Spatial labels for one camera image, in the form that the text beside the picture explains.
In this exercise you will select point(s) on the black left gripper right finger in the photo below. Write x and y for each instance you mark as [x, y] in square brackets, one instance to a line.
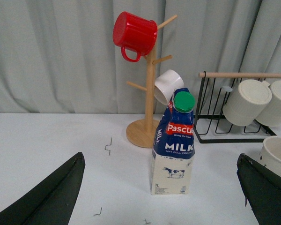
[262, 190]

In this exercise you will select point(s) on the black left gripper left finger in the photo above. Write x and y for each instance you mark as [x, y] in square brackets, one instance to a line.
[52, 201]

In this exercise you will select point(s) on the cream mug with black handle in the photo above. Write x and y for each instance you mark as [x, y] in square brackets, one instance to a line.
[270, 154]

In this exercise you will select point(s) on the blue white milk carton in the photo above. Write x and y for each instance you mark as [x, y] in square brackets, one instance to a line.
[173, 147]

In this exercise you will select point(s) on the cream mug hanging right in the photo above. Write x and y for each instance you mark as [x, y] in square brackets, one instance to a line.
[271, 114]

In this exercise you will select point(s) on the cream mug hanging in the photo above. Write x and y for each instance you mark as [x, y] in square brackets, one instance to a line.
[271, 114]
[247, 102]

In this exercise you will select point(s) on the cream mug hanging left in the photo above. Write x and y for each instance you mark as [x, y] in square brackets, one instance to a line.
[247, 102]

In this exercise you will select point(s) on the wooden mug tree stand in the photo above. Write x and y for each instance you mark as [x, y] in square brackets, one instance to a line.
[142, 132]

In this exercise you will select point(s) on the white enamel mug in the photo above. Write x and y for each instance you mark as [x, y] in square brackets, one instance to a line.
[166, 84]

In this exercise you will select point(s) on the red enamel mug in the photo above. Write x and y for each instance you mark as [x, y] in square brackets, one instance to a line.
[135, 36]

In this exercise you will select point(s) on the black wire mug rack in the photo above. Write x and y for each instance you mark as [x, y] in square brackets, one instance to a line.
[210, 124]

